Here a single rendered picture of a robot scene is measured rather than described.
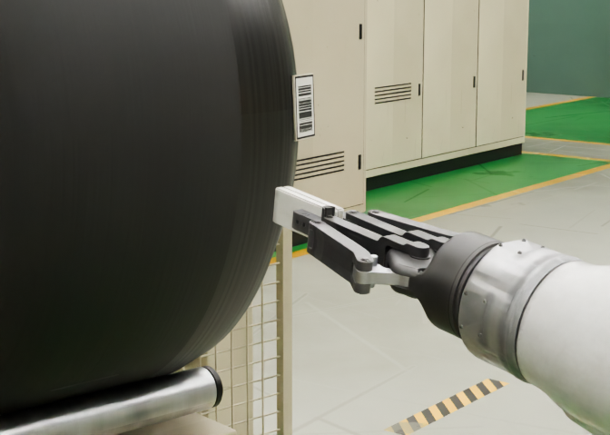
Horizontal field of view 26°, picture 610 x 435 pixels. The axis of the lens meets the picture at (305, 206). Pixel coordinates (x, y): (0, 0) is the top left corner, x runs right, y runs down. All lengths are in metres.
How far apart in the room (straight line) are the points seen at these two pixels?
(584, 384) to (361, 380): 3.48
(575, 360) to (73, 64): 0.47
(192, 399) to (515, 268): 0.55
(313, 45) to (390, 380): 2.31
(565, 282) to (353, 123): 5.65
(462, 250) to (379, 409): 3.13
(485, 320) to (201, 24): 0.40
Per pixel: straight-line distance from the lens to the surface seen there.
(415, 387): 4.25
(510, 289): 0.88
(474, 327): 0.90
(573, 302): 0.85
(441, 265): 0.92
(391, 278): 0.95
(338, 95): 6.37
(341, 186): 6.46
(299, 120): 1.21
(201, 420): 1.40
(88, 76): 1.08
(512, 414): 4.04
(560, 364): 0.84
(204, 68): 1.13
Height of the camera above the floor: 1.34
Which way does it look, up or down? 11 degrees down
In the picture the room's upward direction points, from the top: straight up
